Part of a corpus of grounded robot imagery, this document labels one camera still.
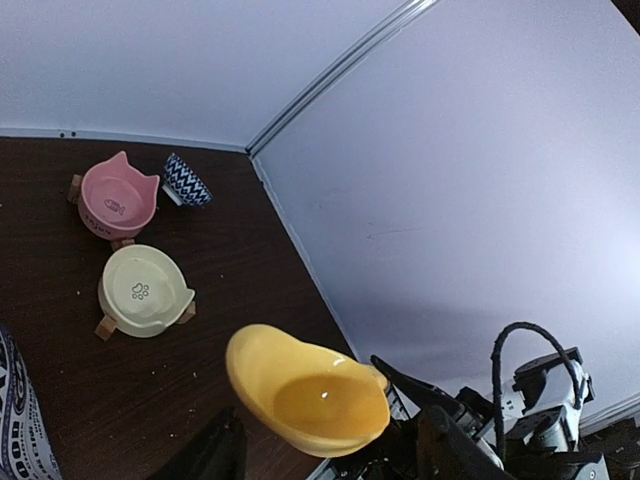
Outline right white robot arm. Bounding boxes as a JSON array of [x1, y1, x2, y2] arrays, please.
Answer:
[[370, 321, 639, 479]]

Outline wooden bowl stand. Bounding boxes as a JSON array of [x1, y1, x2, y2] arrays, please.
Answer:
[[94, 301, 197, 341]]

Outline cream cat-ear pet bowl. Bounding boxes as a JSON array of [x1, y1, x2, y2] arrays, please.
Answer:
[[98, 244, 196, 339]]

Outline right aluminium corner post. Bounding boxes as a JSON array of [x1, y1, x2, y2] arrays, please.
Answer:
[[245, 0, 438, 157]]

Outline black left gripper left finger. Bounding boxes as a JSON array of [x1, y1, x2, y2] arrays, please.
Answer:
[[157, 407, 247, 480]]

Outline pink cat-ear pet bowl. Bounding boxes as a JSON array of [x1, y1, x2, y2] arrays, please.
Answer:
[[77, 151, 160, 241]]

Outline purple pet food bag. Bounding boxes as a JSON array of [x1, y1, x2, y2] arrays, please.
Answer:
[[1, 324, 62, 480]]

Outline blue white patterned bowl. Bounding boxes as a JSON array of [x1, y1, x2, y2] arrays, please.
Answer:
[[162, 153, 213, 207]]

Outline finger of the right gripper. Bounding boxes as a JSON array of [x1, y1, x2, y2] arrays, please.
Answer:
[[370, 355, 453, 413]]

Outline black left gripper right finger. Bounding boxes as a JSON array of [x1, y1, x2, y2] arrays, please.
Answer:
[[417, 406, 510, 480]]

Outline yellow plastic food scoop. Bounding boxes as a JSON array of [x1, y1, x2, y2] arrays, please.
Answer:
[[225, 324, 391, 458]]

